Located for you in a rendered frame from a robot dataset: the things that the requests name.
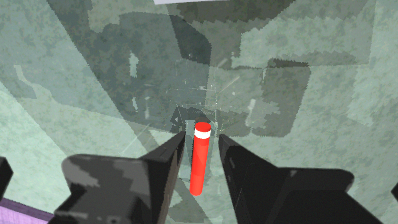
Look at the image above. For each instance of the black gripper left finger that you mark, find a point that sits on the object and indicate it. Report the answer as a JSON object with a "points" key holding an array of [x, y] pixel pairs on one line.
{"points": [[152, 176]]}

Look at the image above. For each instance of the red peg with white band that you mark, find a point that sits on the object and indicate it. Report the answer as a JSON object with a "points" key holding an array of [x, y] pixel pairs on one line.
{"points": [[200, 150]]}

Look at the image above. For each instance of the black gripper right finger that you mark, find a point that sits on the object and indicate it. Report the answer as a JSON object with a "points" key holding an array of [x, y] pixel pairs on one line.
{"points": [[258, 189]]}

